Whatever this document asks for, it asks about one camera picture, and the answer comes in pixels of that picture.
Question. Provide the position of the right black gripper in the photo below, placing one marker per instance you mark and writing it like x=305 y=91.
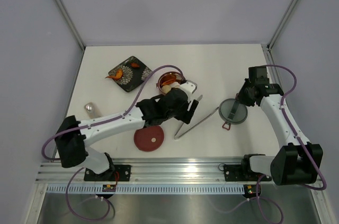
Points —
x=240 y=96

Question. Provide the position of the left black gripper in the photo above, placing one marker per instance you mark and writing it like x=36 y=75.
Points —
x=186 y=115

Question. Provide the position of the toy white mushroom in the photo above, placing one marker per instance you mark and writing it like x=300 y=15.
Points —
x=166 y=89

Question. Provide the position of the red steel lunch box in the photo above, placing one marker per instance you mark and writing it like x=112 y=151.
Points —
x=180 y=78

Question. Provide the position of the grey transparent lid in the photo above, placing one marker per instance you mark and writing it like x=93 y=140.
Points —
x=232 y=112

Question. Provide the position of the red round lid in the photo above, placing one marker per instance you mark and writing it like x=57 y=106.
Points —
x=149 y=139

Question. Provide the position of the toy red sausage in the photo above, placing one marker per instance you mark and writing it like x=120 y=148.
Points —
x=135 y=65

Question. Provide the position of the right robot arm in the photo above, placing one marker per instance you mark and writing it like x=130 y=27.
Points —
x=298 y=160

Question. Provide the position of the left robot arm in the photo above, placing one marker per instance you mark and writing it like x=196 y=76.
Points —
x=74 y=138

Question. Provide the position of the toy orange shrimp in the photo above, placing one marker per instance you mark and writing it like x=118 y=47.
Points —
x=167 y=80

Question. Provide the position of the black square plate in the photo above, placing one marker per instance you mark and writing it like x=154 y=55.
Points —
x=132 y=78

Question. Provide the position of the clear plastic cutlery case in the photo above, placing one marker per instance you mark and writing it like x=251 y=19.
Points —
x=92 y=110

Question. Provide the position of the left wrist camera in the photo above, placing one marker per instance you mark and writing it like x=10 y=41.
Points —
x=189 y=87

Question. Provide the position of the right side aluminium rail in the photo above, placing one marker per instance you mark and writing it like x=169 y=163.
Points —
x=286 y=102

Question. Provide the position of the aluminium rail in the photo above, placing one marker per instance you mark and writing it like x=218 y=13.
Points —
x=152 y=170
x=286 y=102

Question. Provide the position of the aluminium front rail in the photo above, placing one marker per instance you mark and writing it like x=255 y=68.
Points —
x=152 y=170

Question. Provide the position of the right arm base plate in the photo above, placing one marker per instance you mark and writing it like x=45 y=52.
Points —
x=235 y=173

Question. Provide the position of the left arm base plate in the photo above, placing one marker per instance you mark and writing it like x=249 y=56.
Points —
x=122 y=173

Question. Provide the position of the right frame post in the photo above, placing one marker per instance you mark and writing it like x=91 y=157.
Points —
x=286 y=16

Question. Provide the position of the frame post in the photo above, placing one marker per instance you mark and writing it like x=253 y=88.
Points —
x=286 y=16
x=69 y=22

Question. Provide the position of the slotted white cable duct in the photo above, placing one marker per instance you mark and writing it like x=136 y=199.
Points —
x=205 y=189

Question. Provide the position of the left frame post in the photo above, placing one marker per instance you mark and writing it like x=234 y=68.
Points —
x=69 y=22

